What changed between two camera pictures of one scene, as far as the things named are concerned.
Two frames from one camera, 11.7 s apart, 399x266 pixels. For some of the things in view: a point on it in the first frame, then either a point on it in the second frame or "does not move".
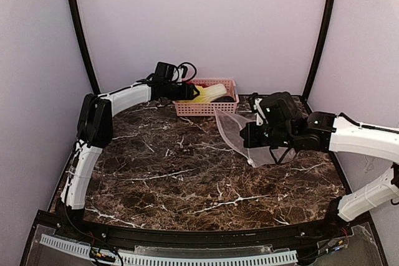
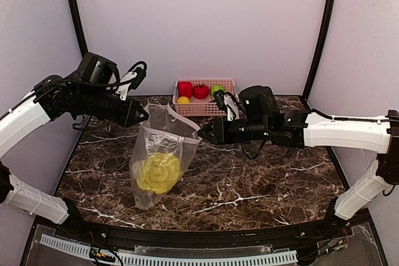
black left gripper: (190, 91) → (127, 111)
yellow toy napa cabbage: (207, 93) → (158, 172)
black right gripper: (247, 136) → (220, 131)
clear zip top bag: (257, 157) → (165, 144)
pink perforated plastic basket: (187, 108) does not move
